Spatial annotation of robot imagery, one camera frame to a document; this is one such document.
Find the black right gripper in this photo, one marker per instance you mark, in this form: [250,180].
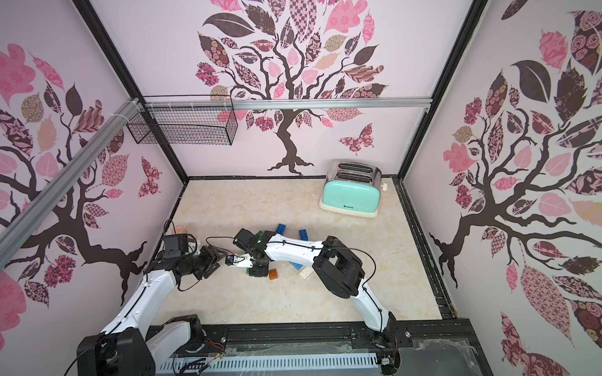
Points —
[256,268]

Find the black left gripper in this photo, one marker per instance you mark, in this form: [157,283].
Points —
[214,256]

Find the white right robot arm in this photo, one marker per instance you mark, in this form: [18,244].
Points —
[337,266]

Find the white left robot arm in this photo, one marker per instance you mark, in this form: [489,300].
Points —
[128,345]

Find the blue 2x3 lego brick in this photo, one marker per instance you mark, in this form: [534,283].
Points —
[281,229]

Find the white lego plate brick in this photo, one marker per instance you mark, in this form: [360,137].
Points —
[306,272]

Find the mint green toaster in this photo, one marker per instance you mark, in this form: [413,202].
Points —
[352,188]

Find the white vented base strip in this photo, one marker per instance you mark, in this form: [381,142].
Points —
[269,364]

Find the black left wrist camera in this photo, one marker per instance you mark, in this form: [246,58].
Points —
[178,245]

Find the black wire basket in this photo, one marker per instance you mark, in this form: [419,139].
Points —
[185,120]

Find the aluminium rail back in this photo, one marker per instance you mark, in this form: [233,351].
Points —
[258,105]

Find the aluminium rail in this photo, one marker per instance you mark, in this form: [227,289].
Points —
[258,105]
[13,238]

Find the aluminium rail left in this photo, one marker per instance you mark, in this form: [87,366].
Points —
[13,238]

